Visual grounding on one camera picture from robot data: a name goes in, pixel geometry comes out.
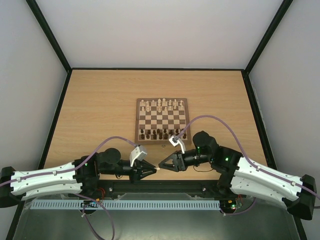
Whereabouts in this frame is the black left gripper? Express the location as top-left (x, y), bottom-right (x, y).
top-left (101, 159), bottom-right (157, 183)

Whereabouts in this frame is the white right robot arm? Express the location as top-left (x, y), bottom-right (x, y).
top-left (141, 130), bottom-right (317, 220)

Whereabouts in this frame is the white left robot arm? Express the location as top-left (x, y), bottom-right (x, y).
top-left (0, 146), bottom-right (157, 208)

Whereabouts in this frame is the wooden chess board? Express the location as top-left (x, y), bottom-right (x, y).
top-left (134, 97), bottom-right (190, 145)

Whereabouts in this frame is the clear plastic sheet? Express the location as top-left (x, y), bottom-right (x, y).
top-left (246, 192), bottom-right (288, 212)

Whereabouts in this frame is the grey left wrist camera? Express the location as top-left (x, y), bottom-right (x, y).
top-left (129, 145), bottom-right (148, 167)

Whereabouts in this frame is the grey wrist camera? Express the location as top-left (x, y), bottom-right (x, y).
top-left (129, 145), bottom-right (148, 167)
top-left (169, 135), bottom-right (186, 154)

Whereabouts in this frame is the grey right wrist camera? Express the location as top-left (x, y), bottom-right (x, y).
top-left (169, 135), bottom-right (186, 154)

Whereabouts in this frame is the black enclosure frame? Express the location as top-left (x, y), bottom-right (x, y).
top-left (4, 0), bottom-right (320, 240)

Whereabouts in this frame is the white slotted cable duct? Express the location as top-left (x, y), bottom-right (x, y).
top-left (30, 199), bottom-right (221, 211)

